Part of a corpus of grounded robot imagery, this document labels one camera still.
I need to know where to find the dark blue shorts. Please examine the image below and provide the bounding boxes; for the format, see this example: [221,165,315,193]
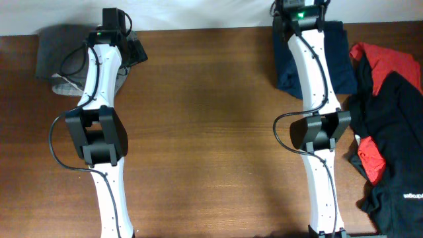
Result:
[272,21,357,99]

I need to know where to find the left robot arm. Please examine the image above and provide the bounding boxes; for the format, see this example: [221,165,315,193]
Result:
[65,8,147,237]

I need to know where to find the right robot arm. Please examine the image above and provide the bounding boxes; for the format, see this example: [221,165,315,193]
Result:
[272,1,351,237]

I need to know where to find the grey folded shorts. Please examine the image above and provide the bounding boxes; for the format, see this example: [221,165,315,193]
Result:
[35,25,139,97]

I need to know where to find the red garment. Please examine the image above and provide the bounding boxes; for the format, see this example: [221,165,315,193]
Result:
[350,42,422,186]

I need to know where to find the black garment with logo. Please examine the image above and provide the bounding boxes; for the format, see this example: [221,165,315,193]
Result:
[348,57,422,237]

